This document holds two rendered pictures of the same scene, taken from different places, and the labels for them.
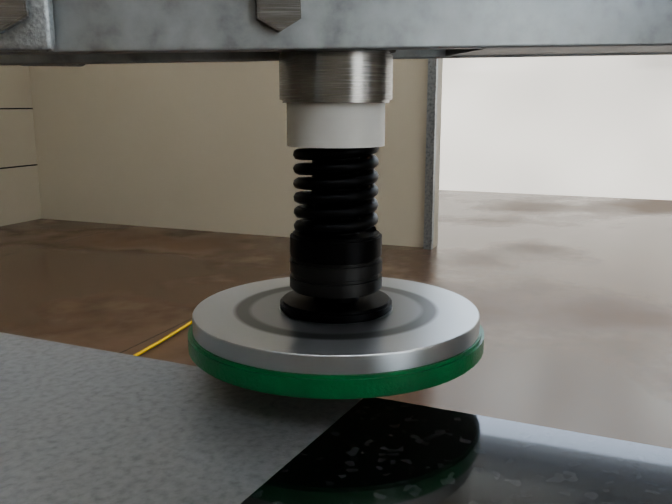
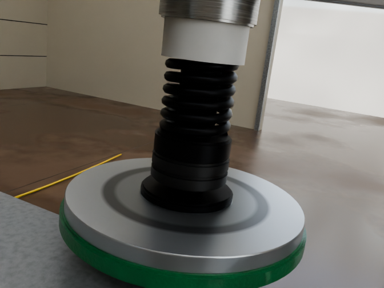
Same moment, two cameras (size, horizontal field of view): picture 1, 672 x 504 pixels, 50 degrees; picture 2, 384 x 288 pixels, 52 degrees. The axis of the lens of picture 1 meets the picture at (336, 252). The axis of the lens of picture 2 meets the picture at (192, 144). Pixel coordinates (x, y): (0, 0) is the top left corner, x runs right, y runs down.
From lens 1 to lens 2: 0.19 m
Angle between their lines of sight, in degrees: 4
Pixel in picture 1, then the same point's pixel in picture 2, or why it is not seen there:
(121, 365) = (16, 212)
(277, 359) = (121, 248)
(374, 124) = (238, 44)
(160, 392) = (35, 244)
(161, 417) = (24, 274)
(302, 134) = (173, 46)
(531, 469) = not seen: outside the picture
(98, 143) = (80, 48)
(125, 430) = not seen: outside the picture
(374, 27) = not seen: outside the picture
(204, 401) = (67, 259)
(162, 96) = (119, 26)
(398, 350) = (233, 254)
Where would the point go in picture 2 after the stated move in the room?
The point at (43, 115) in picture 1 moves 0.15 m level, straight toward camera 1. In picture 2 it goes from (52, 29) to (52, 29)
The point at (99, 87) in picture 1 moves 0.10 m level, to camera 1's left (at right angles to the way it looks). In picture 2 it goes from (84, 17) to (78, 16)
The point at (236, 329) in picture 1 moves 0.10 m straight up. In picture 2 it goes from (96, 208) to (103, 80)
